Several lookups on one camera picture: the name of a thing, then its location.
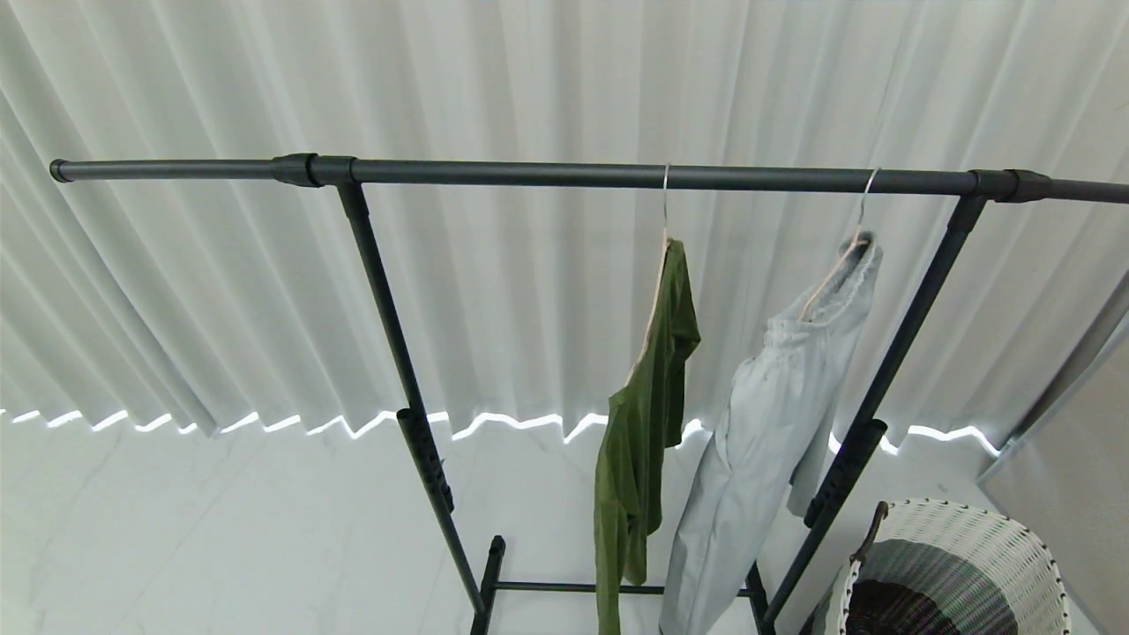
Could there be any green long-sleeved shirt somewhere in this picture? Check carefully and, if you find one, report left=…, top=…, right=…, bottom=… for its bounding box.
left=593, top=238, right=702, bottom=635

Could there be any pink clothes hanger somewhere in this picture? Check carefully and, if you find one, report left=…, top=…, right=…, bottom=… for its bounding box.
left=628, top=163, right=676, bottom=385
left=798, top=168, right=883, bottom=323

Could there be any black clothes rack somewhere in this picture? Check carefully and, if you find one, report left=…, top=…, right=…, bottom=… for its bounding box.
left=49, top=153, right=1129, bottom=635

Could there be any white laundry basket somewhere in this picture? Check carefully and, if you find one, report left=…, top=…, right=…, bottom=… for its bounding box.
left=811, top=498, right=1073, bottom=635

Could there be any white curtain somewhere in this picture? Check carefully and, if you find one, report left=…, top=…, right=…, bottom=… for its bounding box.
left=0, top=0, right=1129, bottom=451

